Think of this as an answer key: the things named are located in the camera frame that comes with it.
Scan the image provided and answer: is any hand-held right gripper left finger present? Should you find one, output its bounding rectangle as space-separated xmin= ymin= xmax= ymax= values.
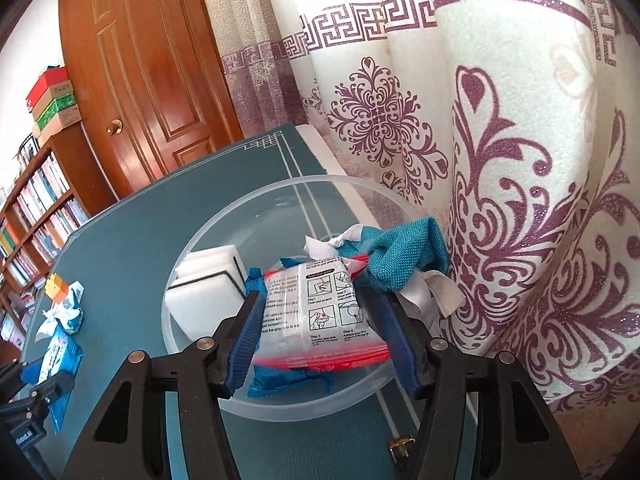
xmin=62 ymin=290 xmax=268 ymax=480

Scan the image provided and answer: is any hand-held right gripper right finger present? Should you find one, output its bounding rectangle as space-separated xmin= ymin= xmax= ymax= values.
xmin=372 ymin=287 xmax=583 ymax=480

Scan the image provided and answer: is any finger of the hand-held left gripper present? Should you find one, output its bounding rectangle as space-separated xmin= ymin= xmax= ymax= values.
xmin=22 ymin=372 xmax=76 ymax=418
xmin=0 ymin=362 xmax=48 ymax=402

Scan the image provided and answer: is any blue cracker packet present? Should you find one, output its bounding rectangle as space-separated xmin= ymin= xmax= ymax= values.
xmin=20 ymin=322 xmax=85 ymax=433

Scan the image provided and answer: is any white sponge black stripe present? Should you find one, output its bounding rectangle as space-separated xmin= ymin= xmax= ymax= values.
xmin=175 ymin=244 xmax=242 ymax=282
xmin=167 ymin=267 xmax=251 ymax=341

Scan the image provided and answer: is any plain blue plastic packet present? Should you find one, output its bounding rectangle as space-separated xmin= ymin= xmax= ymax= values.
xmin=245 ymin=257 xmax=336 ymax=401

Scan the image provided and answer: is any red and white packet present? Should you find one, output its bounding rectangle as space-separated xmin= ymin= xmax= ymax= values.
xmin=252 ymin=256 xmax=391 ymax=373

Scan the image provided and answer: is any white plastic packet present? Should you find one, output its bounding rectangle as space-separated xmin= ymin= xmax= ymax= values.
xmin=36 ymin=280 xmax=86 ymax=341

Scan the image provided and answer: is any teal cloth pouch white ribbon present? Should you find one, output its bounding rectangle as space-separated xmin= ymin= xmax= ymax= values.
xmin=304 ymin=217 xmax=466 ymax=318

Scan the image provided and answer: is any yellow toy brick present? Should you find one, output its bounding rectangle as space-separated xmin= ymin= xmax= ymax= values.
xmin=44 ymin=274 xmax=68 ymax=305

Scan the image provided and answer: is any clear plastic bowl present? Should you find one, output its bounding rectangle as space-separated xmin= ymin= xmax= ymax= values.
xmin=161 ymin=174 xmax=426 ymax=421

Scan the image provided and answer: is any small brass metal fitting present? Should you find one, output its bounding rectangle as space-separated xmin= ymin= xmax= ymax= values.
xmin=389 ymin=437 xmax=416 ymax=466

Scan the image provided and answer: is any wooden bookshelf with books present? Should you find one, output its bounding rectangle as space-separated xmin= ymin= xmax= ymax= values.
xmin=0 ymin=120 xmax=118 ymax=346

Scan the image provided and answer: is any white purple patterned curtain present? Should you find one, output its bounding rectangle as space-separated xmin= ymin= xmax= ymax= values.
xmin=195 ymin=0 xmax=640 ymax=411

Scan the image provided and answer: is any green cardboard box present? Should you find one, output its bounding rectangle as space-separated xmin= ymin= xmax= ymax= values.
xmin=33 ymin=94 xmax=77 ymax=128

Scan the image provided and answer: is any brown wooden door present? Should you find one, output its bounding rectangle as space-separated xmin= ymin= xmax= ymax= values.
xmin=59 ymin=0 xmax=246 ymax=203

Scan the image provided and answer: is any red cardboard box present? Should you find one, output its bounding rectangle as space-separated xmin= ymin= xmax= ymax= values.
xmin=26 ymin=66 xmax=71 ymax=113

